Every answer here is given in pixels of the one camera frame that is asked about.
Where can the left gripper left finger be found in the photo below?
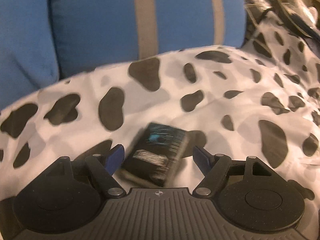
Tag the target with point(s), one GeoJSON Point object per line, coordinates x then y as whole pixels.
{"type": "Point", "coordinates": [101, 169]}

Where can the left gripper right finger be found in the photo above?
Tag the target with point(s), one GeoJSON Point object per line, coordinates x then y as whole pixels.
{"type": "Point", "coordinates": [214, 168]}

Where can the small black box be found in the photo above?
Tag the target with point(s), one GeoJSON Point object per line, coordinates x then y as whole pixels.
{"type": "Point", "coordinates": [155, 157]}

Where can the cow print blanket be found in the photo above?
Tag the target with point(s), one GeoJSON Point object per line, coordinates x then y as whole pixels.
{"type": "Point", "coordinates": [259, 105]}

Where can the blue striped right cushion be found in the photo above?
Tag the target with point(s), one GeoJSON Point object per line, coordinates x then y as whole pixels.
{"type": "Point", "coordinates": [91, 33]}

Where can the clutter pile of bags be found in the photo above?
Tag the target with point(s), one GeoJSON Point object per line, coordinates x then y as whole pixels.
{"type": "Point", "coordinates": [294, 15]}

